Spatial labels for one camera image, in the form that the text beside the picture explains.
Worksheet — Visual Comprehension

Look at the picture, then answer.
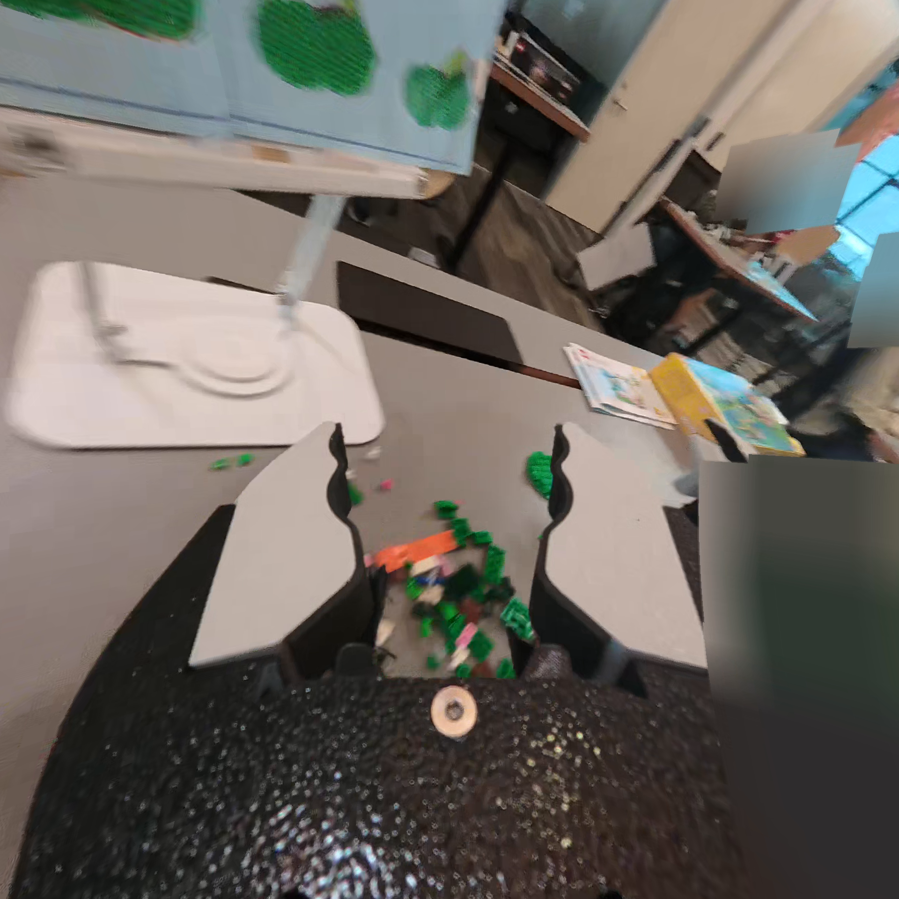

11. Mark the dark lego box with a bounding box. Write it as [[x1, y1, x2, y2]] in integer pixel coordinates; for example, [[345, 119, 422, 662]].
[[506, 28, 584, 99]]

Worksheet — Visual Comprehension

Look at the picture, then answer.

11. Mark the open instruction booklet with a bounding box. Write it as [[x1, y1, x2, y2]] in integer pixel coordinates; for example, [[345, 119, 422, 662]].
[[0, 0, 507, 177]]

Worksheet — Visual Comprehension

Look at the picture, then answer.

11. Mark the yellow lego box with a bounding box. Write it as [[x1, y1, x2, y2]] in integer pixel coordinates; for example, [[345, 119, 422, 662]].
[[649, 353, 807, 459]]

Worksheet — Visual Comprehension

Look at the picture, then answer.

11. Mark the white door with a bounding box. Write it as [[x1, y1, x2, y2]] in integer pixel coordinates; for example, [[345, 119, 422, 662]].
[[544, 0, 837, 236]]

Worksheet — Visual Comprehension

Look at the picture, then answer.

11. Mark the white book stand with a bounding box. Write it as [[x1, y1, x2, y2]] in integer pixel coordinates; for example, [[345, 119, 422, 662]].
[[0, 105, 457, 450]]

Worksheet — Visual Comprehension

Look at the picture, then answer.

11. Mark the white paper sheet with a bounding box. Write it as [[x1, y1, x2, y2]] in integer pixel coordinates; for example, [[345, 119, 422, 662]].
[[577, 223, 657, 291]]

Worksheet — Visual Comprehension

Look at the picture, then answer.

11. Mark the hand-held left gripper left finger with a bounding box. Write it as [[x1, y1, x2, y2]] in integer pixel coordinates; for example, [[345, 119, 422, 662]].
[[188, 421, 376, 678]]

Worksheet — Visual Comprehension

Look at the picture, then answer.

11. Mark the wooden desk with black legs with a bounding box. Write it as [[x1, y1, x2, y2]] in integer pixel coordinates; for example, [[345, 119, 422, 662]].
[[489, 59, 592, 275], [660, 199, 821, 324]]

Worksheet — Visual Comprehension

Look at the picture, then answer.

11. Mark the black table cable cover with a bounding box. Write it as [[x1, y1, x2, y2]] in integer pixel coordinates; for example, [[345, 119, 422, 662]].
[[337, 261, 525, 366]]

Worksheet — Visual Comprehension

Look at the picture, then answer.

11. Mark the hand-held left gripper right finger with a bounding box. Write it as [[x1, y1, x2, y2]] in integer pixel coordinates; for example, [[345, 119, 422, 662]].
[[530, 423, 708, 681]]

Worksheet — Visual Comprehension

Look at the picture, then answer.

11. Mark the orange brick separator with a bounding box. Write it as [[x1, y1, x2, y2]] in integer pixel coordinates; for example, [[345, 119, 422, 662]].
[[372, 531, 459, 571]]

